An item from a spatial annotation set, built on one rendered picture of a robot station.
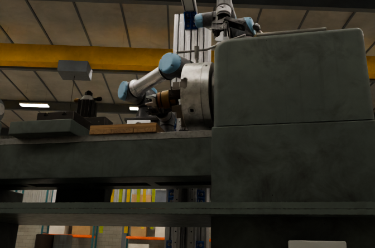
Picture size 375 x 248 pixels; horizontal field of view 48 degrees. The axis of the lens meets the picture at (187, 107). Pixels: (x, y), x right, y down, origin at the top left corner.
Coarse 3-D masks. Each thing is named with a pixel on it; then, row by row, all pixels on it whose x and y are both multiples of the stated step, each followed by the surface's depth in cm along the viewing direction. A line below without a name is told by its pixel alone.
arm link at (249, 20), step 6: (240, 18) 256; (246, 18) 254; (252, 24) 252; (234, 30) 255; (240, 30) 253; (246, 30) 252; (252, 30) 253; (234, 36) 257; (246, 36) 252; (252, 36) 255
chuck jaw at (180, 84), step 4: (184, 80) 181; (172, 84) 183; (176, 84) 183; (180, 84) 182; (184, 84) 180; (172, 88) 183; (176, 88) 182; (184, 88) 180; (172, 92) 187; (176, 92) 185; (168, 96) 190; (172, 96) 189; (176, 96) 189
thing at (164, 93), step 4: (164, 92) 194; (168, 92) 193; (156, 96) 194; (160, 96) 194; (164, 96) 193; (156, 100) 194; (160, 100) 194; (164, 100) 193; (168, 100) 192; (172, 100) 193; (176, 100) 198; (160, 104) 194; (164, 104) 193; (168, 104) 193; (172, 104) 195; (176, 104) 195; (164, 108) 196
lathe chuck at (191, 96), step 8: (192, 64) 188; (200, 64) 186; (184, 72) 183; (192, 72) 182; (200, 72) 181; (192, 80) 179; (200, 80) 179; (192, 88) 178; (200, 88) 178; (184, 96) 179; (192, 96) 178; (200, 96) 177; (184, 104) 179; (192, 104) 178; (200, 104) 178; (184, 112) 180; (200, 112) 179; (184, 120) 183; (192, 120) 182; (200, 120) 181; (192, 128) 187; (200, 128) 186
